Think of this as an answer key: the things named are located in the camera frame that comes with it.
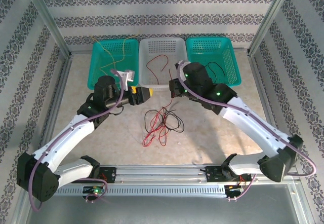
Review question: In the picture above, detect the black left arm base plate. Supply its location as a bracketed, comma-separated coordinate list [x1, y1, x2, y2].
[71, 167, 117, 183]

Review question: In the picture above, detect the grey metal sheet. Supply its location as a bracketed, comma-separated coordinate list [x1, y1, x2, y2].
[25, 195, 304, 224]

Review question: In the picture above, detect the black wire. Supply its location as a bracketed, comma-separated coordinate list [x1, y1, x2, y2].
[161, 108, 185, 133]
[144, 109, 165, 133]
[206, 61, 226, 79]

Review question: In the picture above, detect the aluminium frame post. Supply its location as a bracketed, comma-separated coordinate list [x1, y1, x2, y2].
[19, 0, 74, 57]
[247, 0, 296, 55]

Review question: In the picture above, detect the aluminium side rail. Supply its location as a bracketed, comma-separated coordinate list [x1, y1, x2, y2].
[35, 53, 74, 166]
[247, 49, 284, 136]

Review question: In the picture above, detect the teal plastic basket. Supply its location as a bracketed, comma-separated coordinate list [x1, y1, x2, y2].
[88, 39, 140, 91]
[186, 36, 242, 87]

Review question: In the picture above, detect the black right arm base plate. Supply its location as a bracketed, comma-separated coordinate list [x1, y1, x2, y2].
[205, 166, 253, 183]

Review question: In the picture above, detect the yellow wire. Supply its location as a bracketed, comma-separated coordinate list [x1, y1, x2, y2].
[91, 36, 116, 75]
[111, 33, 139, 64]

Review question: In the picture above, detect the white plastic basket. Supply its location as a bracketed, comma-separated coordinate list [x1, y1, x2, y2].
[138, 38, 191, 92]

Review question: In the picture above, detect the slotted grey cable duct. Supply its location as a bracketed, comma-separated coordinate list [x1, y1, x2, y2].
[34, 185, 227, 197]

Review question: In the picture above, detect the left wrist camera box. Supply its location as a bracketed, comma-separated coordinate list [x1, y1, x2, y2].
[111, 68, 135, 86]

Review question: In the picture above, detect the aluminium mounting rail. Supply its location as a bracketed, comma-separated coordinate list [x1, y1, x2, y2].
[24, 164, 301, 184]

